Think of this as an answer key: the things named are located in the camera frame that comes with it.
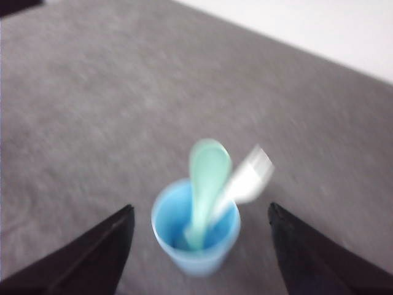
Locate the light blue plastic cup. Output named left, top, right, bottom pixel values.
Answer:
left=150, top=180, right=241, bottom=277

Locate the white plastic fork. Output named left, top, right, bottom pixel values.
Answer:
left=209, top=144, right=274, bottom=227

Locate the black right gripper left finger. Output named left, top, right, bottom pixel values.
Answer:
left=1, top=205, right=134, bottom=294

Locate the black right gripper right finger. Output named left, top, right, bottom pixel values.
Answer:
left=268, top=202, right=392, bottom=294

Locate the mint green plastic spoon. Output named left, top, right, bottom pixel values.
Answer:
left=184, top=138, right=232, bottom=251

